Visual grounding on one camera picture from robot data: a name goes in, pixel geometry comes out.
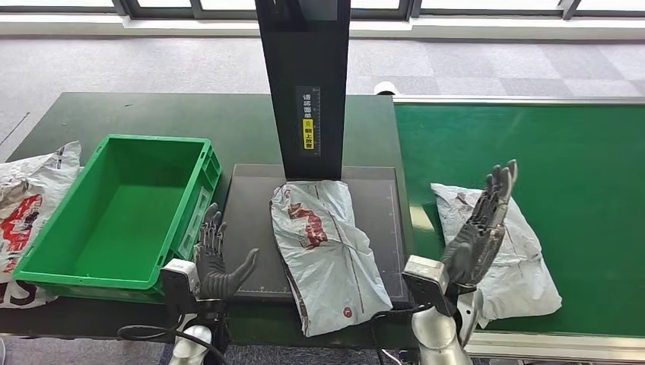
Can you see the yellow black scanner label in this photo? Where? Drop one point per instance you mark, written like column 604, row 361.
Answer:
column 308, row 133

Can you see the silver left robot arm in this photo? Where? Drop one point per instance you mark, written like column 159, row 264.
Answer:
column 191, row 347

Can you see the white round conveyor end cap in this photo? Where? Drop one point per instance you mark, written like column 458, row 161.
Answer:
column 386, row 88

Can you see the dark window frame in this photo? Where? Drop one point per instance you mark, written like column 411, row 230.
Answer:
column 161, row 7

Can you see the large white red-print bag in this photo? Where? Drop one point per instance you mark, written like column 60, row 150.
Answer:
column 25, row 221

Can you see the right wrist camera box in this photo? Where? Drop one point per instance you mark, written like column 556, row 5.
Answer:
column 428, row 282

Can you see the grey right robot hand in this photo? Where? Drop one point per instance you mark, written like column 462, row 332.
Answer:
column 473, row 247

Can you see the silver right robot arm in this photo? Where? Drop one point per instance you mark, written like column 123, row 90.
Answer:
column 438, row 337

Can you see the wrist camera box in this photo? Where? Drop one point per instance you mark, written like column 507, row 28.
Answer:
column 428, row 282
column 177, row 284

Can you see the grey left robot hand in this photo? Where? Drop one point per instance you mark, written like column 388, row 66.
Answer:
column 214, row 277

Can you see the green plastic crate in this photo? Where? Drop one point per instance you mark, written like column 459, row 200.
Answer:
column 126, row 226

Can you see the green conveyor belt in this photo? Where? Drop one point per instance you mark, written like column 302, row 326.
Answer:
column 579, row 176

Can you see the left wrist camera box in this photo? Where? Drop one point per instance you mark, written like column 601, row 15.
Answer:
column 177, row 284

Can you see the black inbound scanner machine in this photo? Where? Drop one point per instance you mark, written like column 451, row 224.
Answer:
column 307, row 60

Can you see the grey parcel bag red logo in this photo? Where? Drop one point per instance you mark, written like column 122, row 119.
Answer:
column 327, row 262

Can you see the white window ledge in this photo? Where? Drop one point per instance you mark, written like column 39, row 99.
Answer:
column 101, row 26

